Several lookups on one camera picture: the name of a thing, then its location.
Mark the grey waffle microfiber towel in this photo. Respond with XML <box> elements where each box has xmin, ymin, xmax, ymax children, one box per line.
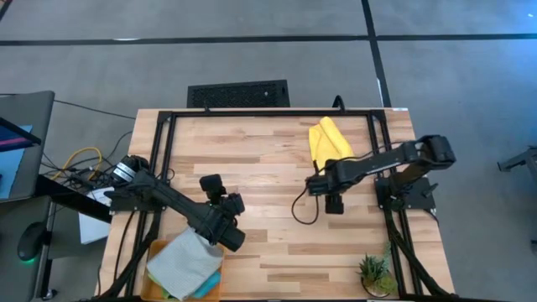
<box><xmin>145</xmin><ymin>226</ymin><xmax>225</xmax><ymax>301</ymax></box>

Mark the yellow cable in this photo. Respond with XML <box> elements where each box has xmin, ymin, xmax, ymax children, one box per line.
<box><xmin>50</xmin><ymin>146</ymin><xmax>103</xmax><ymax>182</ymax></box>

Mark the black desk bar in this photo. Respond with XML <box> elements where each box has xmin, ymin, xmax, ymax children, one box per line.
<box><xmin>35</xmin><ymin>174</ymin><xmax>113</xmax><ymax>224</ymax></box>

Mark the black computer mouse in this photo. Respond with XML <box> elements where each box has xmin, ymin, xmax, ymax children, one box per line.
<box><xmin>15</xmin><ymin>221</ymin><xmax>47</xmax><ymax>263</ymax></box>

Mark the small potted succulent plant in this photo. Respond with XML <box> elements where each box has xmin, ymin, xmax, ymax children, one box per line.
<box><xmin>357</xmin><ymin>242</ymin><xmax>399</xmax><ymax>299</ymax></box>

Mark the grey side desk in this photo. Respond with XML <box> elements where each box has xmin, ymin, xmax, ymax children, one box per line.
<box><xmin>0</xmin><ymin>195</ymin><xmax>58</xmax><ymax>302</ymax></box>

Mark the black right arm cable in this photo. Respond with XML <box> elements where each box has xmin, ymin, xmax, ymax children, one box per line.
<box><xmin>290</xmin><ymin>184</ymin><xmax>321</xmax><ymax>226</ymax></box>

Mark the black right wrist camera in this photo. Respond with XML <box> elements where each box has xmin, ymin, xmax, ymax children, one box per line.
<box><xmin>323</xmin><ymin>194</ymin><xmax>346</xmax><ymax>216</ymax></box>

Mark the black cable bundle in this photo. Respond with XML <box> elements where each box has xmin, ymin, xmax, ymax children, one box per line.
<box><xmin>41</xmin><ymin>130</ymin><xmax>134</xmax><ymax>192</ymax></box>

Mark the grey laptop computer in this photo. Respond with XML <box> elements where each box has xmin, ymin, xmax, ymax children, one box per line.
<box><xmin>0</xmin><ymin>90</ymin><xmax>56</xmax><ymax>205</ymax></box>

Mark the blue microfiber towel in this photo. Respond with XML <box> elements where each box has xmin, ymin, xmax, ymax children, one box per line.
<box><xmin>190</xmin><ymin>270</ymin><xmax>222</xmax><ymax>299</ymax></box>

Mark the black perforated floor grille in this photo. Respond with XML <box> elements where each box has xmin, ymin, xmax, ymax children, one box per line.
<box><xmin>186</xmin><ymin>79</ymin><xmax>291</xmax><ymax>109</ymax></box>

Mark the orange plastic bin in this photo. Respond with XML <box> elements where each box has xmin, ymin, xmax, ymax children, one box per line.
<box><xmin>140</xmin><ymin>238</ymin><xmax>226</xmax><ymax>302</ymax></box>

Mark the grey stand leg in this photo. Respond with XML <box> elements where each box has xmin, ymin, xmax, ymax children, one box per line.
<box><xmin>497</xmin><ymin>145</ymin><xmax>537</xmax><ymax>174</ymax></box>

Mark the white paper sheet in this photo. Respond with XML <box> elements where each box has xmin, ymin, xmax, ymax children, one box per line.
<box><xmin>78</xmin><ymin>187</ymin><xmax>113</xmax><ymax>246</ymax></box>

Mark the yellow microfiber towel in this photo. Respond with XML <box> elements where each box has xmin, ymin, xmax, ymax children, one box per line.
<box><xmin>308</xmin><ymin>116</ymin><xmax>357</xmax><ymax>173</ymax></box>

